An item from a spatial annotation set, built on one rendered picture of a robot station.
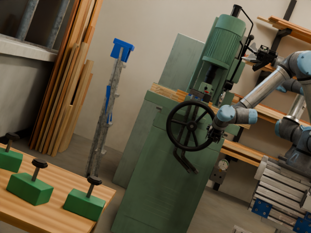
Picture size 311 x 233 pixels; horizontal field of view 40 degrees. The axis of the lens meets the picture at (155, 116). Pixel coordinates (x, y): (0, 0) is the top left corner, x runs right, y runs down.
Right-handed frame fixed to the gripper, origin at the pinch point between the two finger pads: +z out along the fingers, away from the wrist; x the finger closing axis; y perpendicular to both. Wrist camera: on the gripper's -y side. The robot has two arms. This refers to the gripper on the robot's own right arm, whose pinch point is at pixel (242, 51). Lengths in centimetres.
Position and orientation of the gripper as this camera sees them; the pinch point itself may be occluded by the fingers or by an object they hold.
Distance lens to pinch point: 266.8
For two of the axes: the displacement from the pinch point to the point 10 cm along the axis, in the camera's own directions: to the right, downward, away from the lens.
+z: -9.3, -3.7, 0.6
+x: -2.9, 6.2, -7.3
